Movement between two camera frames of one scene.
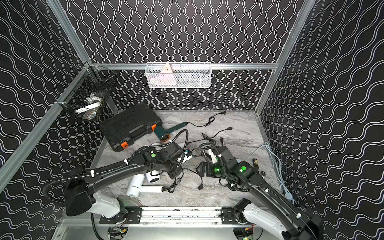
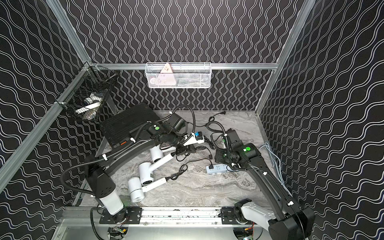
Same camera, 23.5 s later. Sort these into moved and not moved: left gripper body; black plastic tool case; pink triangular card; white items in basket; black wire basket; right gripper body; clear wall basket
Moved: left gripper body; right gripper body
Not moved: black wire basket; clear wall basket; pink triangular card; white items in basket; black plastic tool case
